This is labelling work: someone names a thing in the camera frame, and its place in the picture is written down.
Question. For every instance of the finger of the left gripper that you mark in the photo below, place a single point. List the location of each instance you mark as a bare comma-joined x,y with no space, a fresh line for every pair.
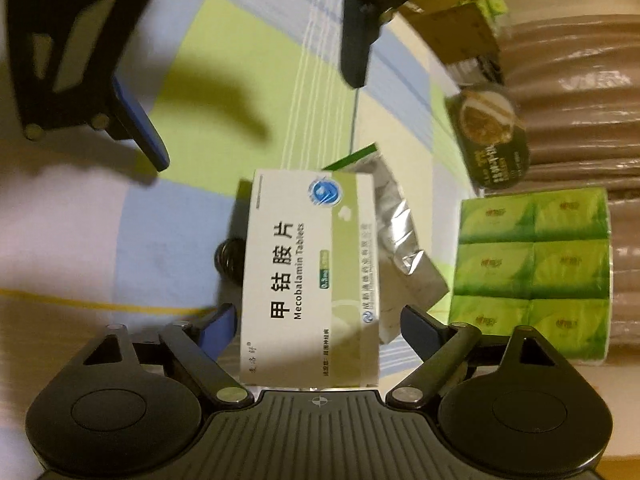
123,118
361,25

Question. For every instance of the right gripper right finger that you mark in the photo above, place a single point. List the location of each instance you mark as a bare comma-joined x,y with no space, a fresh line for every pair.
442,349

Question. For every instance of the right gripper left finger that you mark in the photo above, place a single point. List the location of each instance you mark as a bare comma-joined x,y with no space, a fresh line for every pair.
192,349

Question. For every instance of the silver foil pouch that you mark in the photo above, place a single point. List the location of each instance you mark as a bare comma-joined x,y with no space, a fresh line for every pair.
406,274

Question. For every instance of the white mecobalamin medicine box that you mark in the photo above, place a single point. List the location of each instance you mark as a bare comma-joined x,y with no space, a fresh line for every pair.
309,316

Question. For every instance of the small brown cardboard boxes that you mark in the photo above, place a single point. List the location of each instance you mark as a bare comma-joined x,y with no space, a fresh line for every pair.
463,34

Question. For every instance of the checked tablecloth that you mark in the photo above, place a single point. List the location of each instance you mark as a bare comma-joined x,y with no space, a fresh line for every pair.
90,233

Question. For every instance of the green tissue multipack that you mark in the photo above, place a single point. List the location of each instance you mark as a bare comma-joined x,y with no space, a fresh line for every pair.
539,259

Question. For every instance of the black instant food bowl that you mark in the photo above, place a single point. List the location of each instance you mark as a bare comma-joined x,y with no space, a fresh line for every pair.
491,135

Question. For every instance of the beige window curtain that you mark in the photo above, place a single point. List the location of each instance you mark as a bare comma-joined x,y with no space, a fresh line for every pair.
576,83

